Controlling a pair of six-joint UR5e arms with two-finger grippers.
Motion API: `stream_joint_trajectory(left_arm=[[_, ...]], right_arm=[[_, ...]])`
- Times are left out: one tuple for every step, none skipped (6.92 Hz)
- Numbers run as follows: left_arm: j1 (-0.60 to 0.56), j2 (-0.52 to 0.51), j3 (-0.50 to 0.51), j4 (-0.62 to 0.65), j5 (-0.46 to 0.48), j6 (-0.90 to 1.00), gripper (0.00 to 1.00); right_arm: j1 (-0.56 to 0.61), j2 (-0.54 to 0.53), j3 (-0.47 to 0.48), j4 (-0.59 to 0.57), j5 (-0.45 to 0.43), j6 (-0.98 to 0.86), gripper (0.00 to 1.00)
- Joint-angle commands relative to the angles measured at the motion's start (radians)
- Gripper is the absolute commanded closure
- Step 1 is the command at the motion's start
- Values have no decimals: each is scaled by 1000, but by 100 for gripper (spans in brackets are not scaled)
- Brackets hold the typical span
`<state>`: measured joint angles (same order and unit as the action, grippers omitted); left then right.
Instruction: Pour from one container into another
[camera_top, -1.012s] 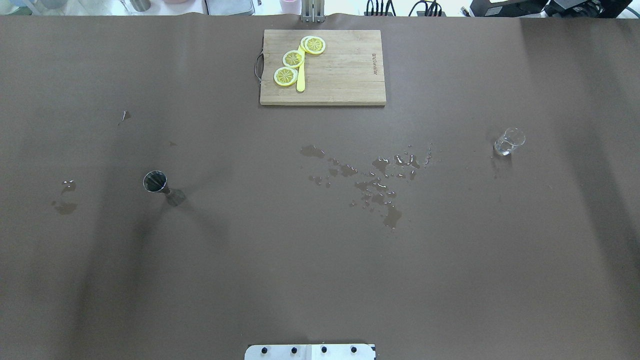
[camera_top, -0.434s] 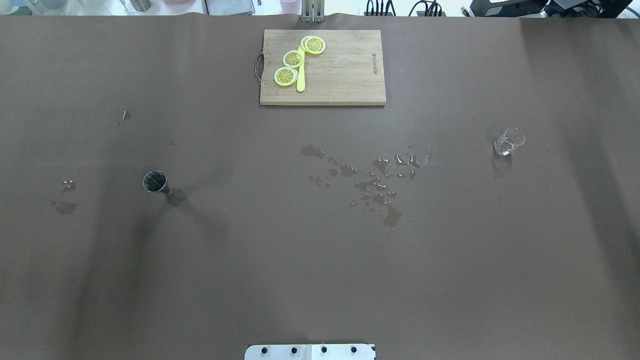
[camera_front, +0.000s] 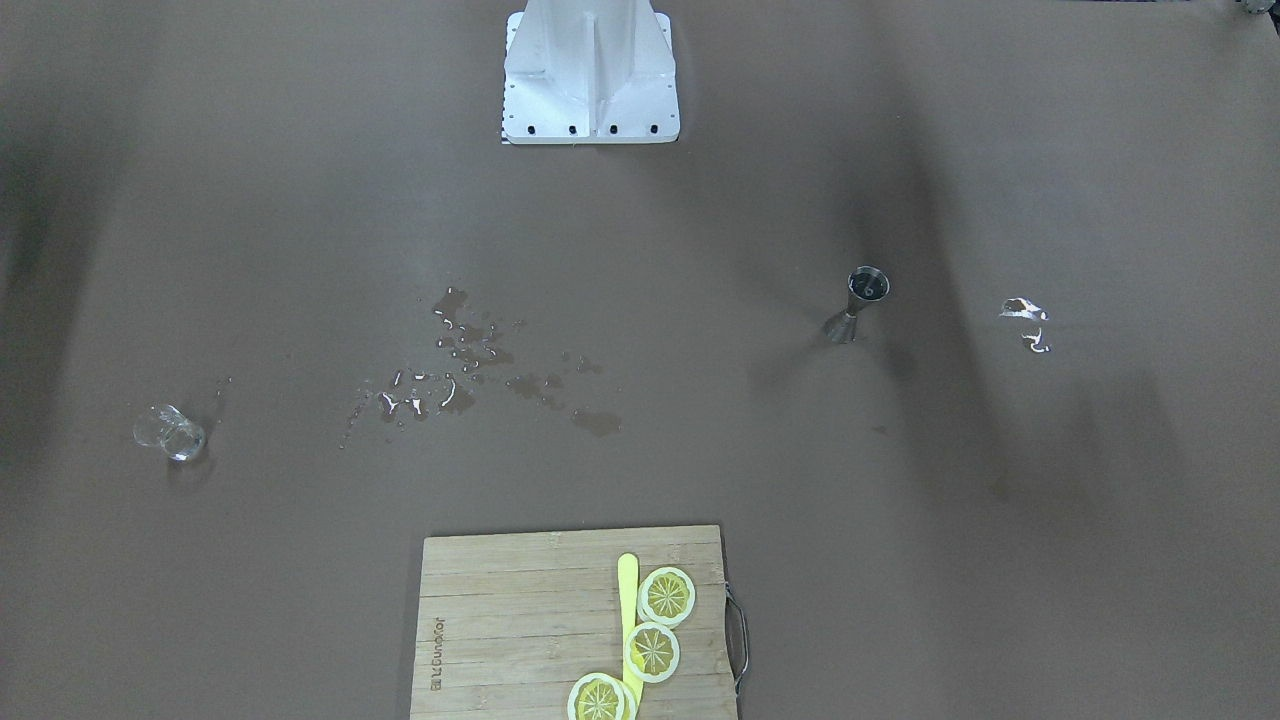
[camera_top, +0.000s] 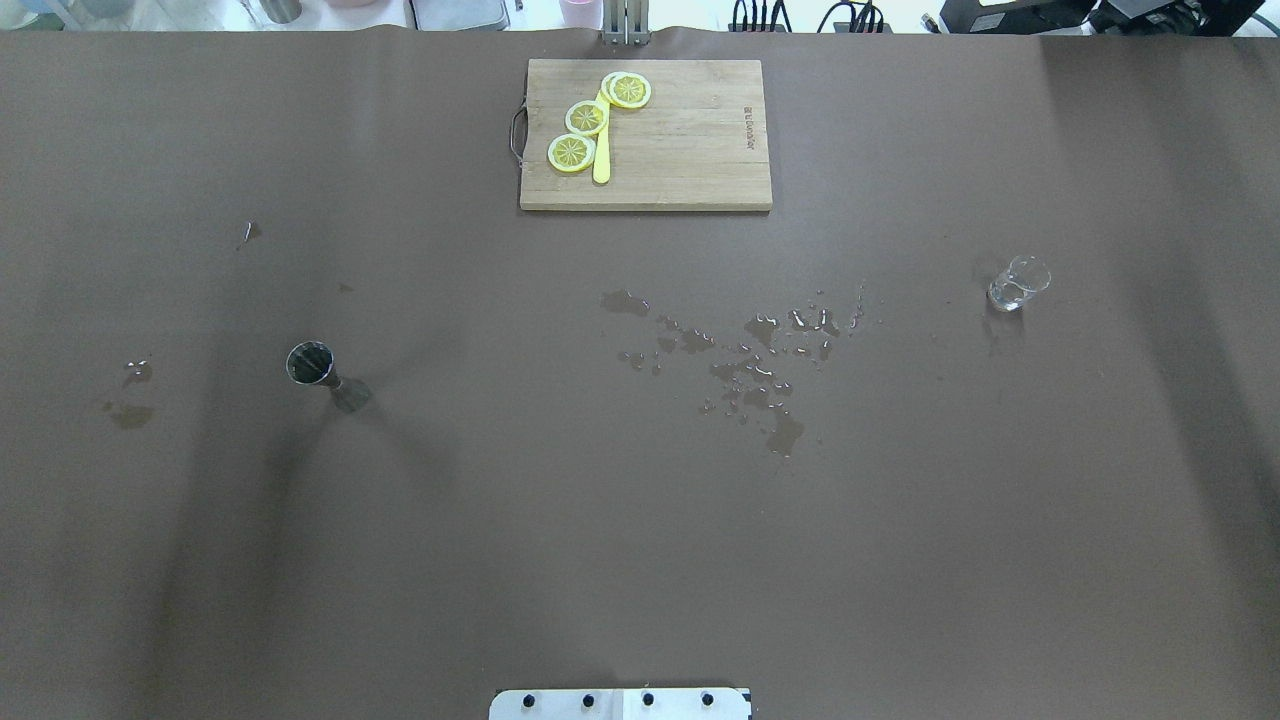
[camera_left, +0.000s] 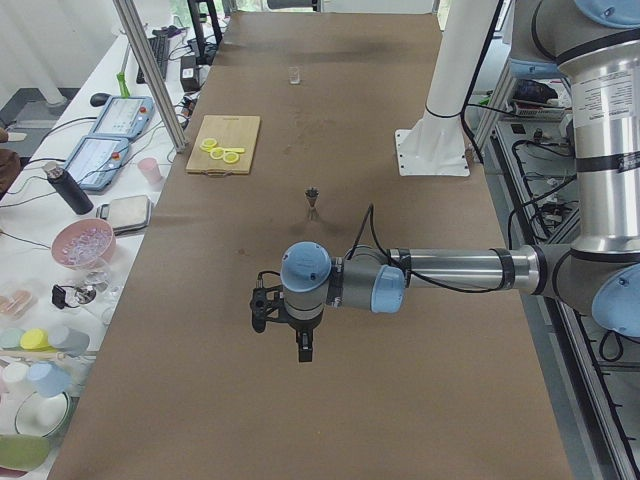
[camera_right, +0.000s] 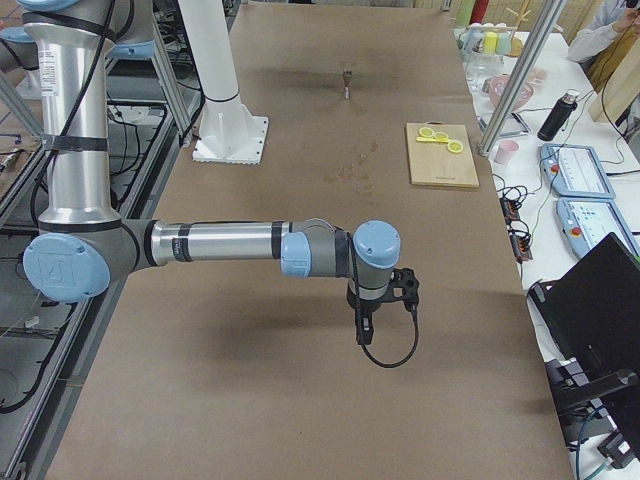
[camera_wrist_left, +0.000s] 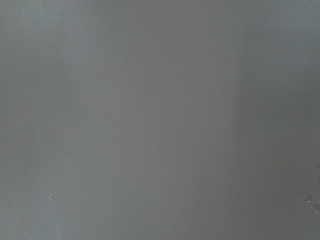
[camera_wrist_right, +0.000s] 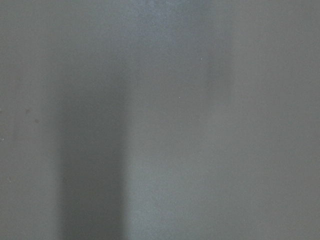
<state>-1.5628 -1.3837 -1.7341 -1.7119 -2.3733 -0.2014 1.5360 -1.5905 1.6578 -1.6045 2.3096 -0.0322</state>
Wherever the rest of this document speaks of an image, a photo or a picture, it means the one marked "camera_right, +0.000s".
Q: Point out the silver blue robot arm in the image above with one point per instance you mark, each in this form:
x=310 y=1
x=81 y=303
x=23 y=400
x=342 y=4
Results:
x=84 y=244

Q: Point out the yellow plastic knife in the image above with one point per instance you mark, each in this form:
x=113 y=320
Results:
x=422 y=139

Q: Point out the steel measuring jigger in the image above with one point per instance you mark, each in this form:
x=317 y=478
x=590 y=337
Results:
x=347 y=77

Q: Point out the yellow cup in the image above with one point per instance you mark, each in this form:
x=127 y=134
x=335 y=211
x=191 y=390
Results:
x=490 y=42

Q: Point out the bamboo cutting board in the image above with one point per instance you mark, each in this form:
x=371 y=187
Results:
x=431 y=164

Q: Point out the blue teach pendant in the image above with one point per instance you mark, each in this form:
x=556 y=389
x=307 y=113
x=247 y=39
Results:
x=575 y=171
x=586 y=221

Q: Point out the black thermos bottle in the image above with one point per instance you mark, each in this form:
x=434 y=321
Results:
x=558 y=115

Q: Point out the lemon slice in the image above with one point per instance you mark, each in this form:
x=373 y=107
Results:
x=455 y=147
x=426 y=131
x=441 y=136

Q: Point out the black monitor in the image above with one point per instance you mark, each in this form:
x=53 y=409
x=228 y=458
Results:
x=592 y=312

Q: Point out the pink plastic cup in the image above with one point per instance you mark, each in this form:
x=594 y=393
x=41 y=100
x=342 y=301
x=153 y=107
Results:
x=507 y=149

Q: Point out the aluminium frame post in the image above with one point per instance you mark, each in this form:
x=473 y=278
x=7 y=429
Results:
x=533 y=46

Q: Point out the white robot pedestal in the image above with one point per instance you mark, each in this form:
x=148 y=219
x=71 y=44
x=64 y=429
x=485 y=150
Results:
x=228 y=132

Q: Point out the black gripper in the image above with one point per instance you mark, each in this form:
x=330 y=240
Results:
x=365 y=308

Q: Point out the person in white jacket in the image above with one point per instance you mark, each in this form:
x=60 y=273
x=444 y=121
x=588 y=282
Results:
x=604 y=42

